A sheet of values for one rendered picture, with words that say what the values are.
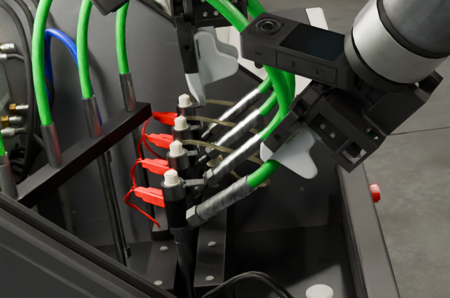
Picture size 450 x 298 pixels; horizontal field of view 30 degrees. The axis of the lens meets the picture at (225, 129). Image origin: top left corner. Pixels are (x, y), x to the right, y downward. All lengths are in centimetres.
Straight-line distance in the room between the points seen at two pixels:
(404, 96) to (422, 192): 248
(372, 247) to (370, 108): 43
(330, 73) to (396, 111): 6
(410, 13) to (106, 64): 75
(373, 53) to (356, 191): 62
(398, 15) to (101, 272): 30
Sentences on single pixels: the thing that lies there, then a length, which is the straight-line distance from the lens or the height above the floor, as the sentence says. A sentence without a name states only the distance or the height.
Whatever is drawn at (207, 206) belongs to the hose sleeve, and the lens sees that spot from 90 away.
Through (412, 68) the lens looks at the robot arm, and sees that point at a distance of 66.
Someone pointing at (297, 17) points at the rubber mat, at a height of 98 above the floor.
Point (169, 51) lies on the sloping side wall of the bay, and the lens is 128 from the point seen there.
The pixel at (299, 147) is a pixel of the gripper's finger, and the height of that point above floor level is 122.
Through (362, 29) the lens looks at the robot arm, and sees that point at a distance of 67.
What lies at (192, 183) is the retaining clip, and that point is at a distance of 102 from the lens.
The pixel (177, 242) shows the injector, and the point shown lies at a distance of 106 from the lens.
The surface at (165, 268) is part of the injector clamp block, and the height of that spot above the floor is 98.
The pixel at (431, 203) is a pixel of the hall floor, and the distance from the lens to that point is 310.
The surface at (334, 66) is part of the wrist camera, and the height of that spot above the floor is 132.
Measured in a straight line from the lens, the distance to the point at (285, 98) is 81.
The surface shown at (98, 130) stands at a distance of 117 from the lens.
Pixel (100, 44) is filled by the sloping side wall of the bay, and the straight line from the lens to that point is 129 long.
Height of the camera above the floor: 157
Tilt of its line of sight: 24 degrees down
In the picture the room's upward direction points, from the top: 8 degrees counter-clockwise
